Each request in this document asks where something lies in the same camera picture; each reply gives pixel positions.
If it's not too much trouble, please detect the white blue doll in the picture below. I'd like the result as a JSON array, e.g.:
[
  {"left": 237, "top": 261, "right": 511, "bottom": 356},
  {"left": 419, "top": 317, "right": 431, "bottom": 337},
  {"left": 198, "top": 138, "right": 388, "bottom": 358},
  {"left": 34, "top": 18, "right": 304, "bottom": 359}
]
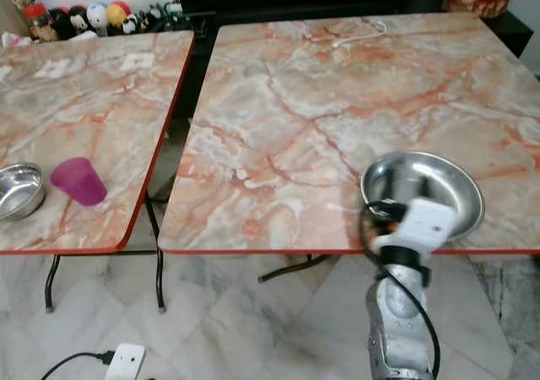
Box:
[{"left": 86, "top": 3, "right": 110, "bottom": 34}]

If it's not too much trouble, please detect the black power cord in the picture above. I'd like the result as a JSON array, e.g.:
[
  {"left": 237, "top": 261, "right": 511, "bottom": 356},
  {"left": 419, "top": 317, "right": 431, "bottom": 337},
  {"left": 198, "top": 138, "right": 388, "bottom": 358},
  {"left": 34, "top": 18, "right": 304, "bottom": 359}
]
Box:
[{"left": 40, "top": 350, "right": 116, "bottom": 380}]

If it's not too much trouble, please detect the white table sticker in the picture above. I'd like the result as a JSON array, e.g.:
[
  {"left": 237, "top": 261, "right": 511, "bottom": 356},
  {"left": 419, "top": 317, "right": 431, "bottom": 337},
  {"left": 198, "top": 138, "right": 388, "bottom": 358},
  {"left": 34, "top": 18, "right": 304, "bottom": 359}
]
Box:
[{"left": 120, "top": 52, "right": 156, "bottom": 72}]

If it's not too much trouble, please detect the small steel bowl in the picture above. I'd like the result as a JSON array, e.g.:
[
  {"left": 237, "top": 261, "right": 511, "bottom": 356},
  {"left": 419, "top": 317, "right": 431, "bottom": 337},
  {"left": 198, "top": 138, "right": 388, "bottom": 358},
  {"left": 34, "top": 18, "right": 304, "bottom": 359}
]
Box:
[{"left": 0, "top": 162, "right": 46, "bottom": 221}]

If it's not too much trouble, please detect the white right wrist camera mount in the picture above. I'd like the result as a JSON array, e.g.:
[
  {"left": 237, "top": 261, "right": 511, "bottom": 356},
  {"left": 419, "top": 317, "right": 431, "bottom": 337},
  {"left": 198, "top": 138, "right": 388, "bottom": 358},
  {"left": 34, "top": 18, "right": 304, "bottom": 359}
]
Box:
[{"left": 372, "top": 198, "right": 458, "bottom": 256}]

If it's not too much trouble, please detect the black haired doll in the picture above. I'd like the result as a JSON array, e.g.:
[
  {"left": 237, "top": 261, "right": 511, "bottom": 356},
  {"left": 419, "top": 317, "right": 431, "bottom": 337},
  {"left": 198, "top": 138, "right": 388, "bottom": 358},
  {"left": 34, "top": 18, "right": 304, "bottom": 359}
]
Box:
[{"left": 47, "top": 6, "right": 89, "bottom": 38}]

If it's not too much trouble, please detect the white power strip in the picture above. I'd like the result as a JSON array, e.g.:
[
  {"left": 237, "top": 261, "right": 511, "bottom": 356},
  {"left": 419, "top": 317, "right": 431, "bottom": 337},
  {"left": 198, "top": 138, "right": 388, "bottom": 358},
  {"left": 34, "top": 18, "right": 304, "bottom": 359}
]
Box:
[{"left": 105, "top": 343, "right": 147, "bottom": 380}]

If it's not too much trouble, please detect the black white panda doll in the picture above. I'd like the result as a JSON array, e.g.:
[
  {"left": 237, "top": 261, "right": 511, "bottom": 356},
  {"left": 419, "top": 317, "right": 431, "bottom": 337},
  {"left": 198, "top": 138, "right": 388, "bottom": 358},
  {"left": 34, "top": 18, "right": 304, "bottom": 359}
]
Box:
[{"left": 123, "top": 11, "right": 159, "bottom": 35}]

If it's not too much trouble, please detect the small marble folding table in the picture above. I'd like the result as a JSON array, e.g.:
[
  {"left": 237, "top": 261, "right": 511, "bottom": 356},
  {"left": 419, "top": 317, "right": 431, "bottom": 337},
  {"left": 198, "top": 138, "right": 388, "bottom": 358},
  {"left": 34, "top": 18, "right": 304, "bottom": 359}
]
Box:
[{"left": 0, "top": 30, "right": 196, "bottom": 315}]

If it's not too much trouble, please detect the large steel bowl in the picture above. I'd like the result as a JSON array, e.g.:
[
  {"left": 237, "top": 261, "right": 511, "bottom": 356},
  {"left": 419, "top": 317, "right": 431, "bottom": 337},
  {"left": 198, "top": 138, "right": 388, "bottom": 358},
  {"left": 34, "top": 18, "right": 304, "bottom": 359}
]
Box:
[{"left": 360, "top": 150, "right": 485, "bottom": 239}]

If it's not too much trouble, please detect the white cable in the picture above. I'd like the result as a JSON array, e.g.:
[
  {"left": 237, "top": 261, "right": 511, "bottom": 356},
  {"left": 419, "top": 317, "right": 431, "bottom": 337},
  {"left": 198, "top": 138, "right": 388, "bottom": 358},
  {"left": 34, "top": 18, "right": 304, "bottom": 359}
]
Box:
[{"left": 332, "top": 18, "right": 388, "bottom": 49}]

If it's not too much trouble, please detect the large marble folding table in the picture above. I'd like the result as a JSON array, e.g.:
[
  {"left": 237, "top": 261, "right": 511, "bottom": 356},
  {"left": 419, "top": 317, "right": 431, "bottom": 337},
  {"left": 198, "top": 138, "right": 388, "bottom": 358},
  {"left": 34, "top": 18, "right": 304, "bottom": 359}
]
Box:
[{"left": 158, "top": 12, "right": 540, "bottom": 284}]

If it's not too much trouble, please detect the purple plastic cup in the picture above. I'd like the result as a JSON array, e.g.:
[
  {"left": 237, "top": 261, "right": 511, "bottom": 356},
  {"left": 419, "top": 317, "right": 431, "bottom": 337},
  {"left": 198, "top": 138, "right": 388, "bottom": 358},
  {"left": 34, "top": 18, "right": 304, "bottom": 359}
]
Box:
[{"left": 49, "top": 156, "right": 108, "bottom": 208}]

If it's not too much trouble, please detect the red capped doll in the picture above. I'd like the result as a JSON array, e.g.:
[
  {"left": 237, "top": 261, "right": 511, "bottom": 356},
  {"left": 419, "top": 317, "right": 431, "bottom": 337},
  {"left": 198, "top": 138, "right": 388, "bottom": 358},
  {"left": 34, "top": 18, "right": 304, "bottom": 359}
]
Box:
[{"left": 23, "top": 3, "right": 49, "bottom": 41}]

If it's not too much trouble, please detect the yellow red doll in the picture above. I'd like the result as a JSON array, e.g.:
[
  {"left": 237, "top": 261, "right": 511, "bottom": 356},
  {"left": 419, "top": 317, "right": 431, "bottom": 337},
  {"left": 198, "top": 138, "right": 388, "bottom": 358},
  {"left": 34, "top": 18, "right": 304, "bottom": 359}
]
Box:
[{"left": 108, "top": 0, "right": 132, "bottom": 31}]

